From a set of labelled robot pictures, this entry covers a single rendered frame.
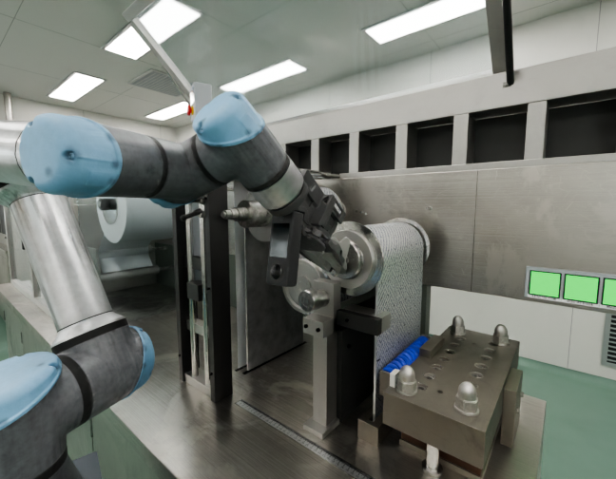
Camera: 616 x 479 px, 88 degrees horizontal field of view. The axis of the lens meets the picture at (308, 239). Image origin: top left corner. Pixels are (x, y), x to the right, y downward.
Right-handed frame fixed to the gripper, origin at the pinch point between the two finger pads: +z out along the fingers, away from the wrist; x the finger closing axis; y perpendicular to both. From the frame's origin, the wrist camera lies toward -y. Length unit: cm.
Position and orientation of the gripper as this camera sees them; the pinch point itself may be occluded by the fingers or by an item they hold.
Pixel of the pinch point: (335, 272)
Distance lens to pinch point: 60.7
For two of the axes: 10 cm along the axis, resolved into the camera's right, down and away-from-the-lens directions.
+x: -7.7, -0.7, 6.3
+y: 4.0, -8.2, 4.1
